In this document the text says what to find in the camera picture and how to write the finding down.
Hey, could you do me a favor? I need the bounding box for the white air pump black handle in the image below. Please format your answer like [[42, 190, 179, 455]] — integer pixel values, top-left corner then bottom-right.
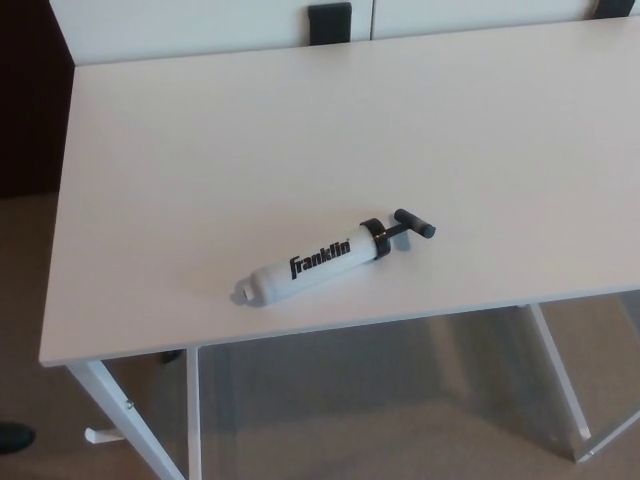
[[234, 208, 439, 306]]

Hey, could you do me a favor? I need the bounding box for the white desk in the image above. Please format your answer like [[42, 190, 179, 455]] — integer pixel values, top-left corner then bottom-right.
[[38, 17, 640, 480]]

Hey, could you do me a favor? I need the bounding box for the white hook on desk leg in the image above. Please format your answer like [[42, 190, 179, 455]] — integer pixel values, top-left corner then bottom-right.
[[84, 426, 121, 444]]

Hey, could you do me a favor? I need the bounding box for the white cabinet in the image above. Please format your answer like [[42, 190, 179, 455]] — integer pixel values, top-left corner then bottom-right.
[[49, 0, 640, 66]]

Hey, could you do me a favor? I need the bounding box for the dark brown panel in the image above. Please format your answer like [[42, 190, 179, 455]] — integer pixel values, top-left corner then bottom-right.
[[0, 0, 77, 199]]

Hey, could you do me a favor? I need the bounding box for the dark shoe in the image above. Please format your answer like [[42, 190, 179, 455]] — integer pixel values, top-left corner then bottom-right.
[[0, 421, 37, 455]]

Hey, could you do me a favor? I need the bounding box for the black cabinet handle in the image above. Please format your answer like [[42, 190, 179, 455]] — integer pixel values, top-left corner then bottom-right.
[[594, 0, 635, 19], [308, 2, 353, 45]]

